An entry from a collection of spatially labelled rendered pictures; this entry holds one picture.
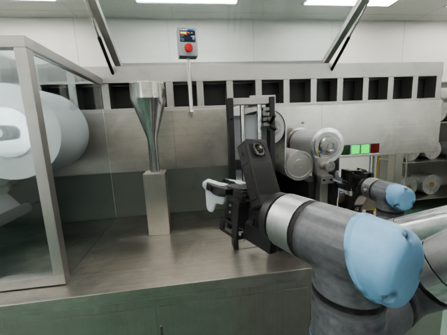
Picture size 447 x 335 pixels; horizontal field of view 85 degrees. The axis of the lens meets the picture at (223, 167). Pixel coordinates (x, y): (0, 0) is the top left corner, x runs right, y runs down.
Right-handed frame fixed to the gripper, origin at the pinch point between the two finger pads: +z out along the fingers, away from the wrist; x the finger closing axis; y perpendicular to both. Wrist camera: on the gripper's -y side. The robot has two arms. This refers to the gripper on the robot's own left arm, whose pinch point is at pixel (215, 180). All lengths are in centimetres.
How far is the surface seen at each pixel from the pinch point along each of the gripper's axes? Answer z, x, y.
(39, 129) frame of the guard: 38, -34, -8
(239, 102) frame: 24.9, 21.0, -22.1
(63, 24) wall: 347, -41, -144
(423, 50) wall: 141, 437, -175
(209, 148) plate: 70, 35, -5
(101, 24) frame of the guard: 70, -17, -52
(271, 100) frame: 20.0, 30.9, -23.6
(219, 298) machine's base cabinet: 17.0, 13.9, 40.6
